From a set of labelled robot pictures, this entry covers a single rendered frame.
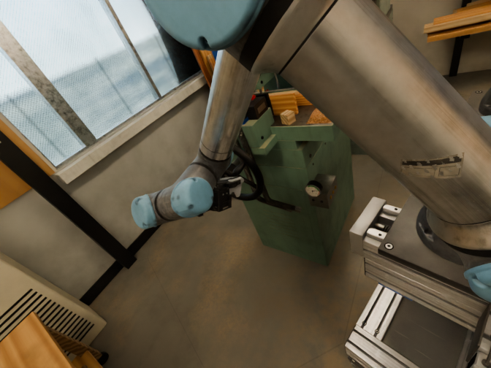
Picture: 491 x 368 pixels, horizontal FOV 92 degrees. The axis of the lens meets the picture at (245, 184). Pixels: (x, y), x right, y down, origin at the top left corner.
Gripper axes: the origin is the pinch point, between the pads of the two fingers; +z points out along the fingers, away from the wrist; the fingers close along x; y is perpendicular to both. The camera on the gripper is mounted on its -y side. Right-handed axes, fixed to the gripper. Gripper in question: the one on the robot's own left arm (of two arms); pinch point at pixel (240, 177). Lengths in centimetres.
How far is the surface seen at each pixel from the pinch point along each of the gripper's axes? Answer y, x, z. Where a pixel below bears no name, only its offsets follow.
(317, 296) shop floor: 70, 11, 48
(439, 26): -95, 41, 211
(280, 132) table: -14.2, 4.2, 19.0
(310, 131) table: -14.6, 15.6, 18.9
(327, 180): 5.6, 16.6, 36.2
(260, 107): -22.8, 0.5, 11.4
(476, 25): -92, 64, 218
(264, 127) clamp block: -16.2, 0.3, 13.9
